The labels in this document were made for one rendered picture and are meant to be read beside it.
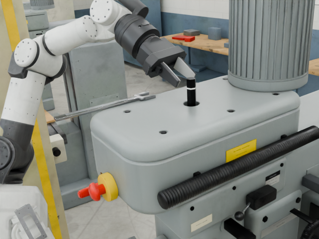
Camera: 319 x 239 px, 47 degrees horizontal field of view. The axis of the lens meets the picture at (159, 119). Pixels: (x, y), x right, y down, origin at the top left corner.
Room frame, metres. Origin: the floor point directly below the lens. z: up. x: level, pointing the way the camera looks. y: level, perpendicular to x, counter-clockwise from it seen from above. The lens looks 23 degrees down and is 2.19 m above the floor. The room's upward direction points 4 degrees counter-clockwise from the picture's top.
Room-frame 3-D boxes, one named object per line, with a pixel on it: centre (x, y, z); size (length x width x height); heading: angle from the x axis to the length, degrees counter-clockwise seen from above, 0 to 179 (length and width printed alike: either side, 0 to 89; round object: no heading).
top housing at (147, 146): (0.79, -0.09, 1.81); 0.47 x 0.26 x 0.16; 122
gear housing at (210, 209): (0.81, -0.11, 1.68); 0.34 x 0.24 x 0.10; 122
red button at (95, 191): (0.65, 0.14, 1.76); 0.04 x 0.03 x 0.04; 32
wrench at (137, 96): (0.80, 0.12, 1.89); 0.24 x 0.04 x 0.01; 120
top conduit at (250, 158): (0.68, -0.18, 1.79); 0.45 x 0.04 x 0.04; 122
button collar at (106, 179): (0.66, 0.12, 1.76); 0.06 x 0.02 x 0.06; 32
